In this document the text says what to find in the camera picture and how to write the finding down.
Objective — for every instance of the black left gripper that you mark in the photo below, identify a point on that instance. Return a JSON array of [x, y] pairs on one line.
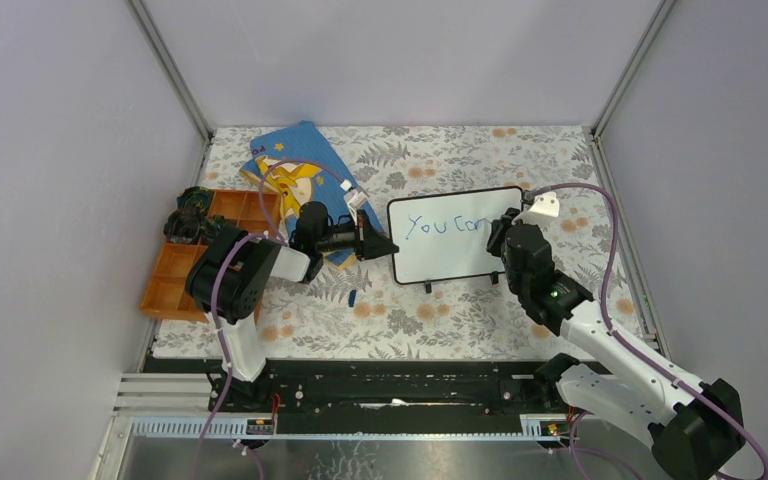
[[368, 242]]

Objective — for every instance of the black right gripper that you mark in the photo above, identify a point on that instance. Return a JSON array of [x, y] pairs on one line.
[[498, 228]]

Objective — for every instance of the white whiteboard black frame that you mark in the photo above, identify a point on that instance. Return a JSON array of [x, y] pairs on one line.
[[444, 236]]

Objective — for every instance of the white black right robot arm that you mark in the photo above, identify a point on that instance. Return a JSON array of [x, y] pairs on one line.
[[691, 427]]

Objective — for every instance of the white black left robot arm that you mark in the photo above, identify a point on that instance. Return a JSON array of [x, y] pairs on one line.
[[227, 282]]

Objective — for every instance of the blue Pikachu cloth bag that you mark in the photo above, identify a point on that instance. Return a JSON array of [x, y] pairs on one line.
[[299, 164]]

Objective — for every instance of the orange wooden compartment tray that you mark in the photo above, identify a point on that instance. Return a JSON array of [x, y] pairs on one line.
[[165, 296]]

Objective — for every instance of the dark patterned cloth roll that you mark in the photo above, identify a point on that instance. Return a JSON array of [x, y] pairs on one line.
[[210, 228], [195, 198], [183, 226]]

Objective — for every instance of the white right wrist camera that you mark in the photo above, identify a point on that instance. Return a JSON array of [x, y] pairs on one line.
[[544, 209]]

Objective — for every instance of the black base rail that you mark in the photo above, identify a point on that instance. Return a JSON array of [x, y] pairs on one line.
[[312, 387]]

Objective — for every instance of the aluminium frame post left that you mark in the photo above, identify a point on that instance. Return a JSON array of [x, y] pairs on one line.
[[154, 38]]

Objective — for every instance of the aluminium frame post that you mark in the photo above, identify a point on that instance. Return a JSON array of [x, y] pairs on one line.
[[154, 38], [632, 67]]

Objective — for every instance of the aluminium frame post right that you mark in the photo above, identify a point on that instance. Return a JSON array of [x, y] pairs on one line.
[[632, 67]]

